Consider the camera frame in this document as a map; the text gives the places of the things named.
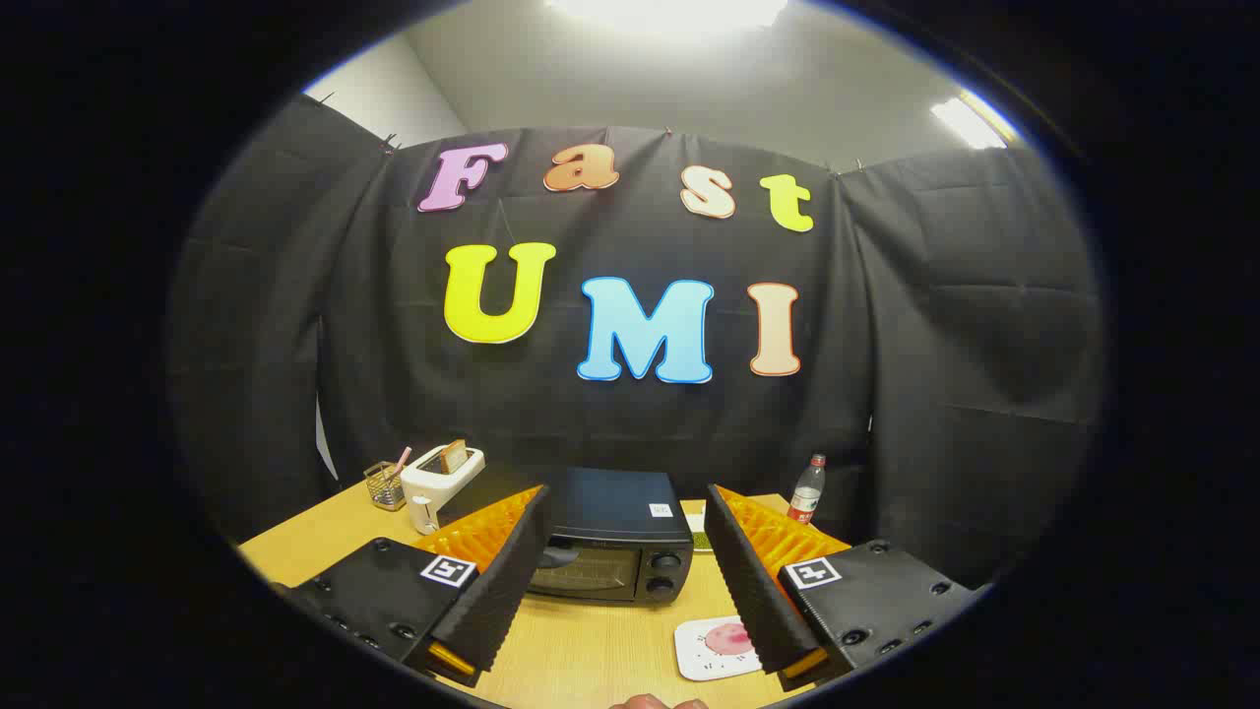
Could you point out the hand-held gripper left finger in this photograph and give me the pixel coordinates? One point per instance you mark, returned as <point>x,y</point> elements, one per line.
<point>502,591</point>

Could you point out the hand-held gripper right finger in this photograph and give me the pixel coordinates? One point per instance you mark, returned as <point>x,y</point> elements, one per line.
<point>753,591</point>

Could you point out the pink round ham slice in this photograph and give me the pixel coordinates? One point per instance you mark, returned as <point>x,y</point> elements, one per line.
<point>726,640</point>

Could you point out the white square plate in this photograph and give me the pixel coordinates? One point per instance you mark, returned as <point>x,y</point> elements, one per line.
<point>697,662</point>

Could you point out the black toaster oven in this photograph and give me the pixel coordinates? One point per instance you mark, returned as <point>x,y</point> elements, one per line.
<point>620,512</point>

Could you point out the white pop-up toaster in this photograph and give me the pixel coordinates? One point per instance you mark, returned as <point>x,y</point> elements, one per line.
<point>433,483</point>

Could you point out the white divided bean dish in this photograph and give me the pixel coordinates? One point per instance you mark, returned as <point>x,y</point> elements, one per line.
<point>700,540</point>

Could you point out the clear bottle with red label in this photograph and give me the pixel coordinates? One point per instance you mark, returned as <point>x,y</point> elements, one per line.
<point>806,497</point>

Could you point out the brown toast slice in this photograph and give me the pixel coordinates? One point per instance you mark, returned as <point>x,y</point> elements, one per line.
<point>454,455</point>

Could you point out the pink pen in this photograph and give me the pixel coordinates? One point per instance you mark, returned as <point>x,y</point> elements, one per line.
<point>403,459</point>

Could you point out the small ceiling light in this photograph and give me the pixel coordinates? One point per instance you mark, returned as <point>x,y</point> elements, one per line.
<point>970,123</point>

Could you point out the large ceiling light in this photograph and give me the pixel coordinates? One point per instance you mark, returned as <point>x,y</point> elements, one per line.
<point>669,10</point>

